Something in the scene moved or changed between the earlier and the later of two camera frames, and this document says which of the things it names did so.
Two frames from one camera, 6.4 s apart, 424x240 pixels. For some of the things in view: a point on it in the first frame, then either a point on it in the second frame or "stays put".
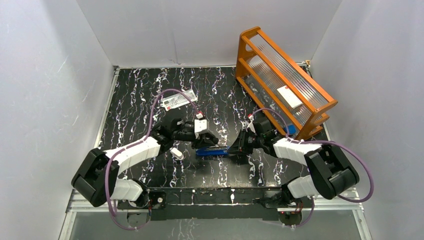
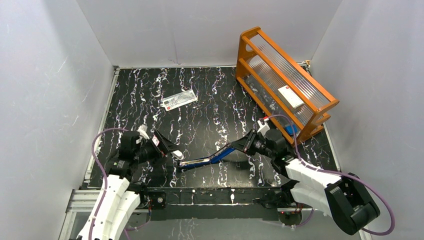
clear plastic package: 174,101 stays put
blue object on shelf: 291,129 stays put
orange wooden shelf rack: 294,103 stays put
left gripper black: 201,139 → 157,144
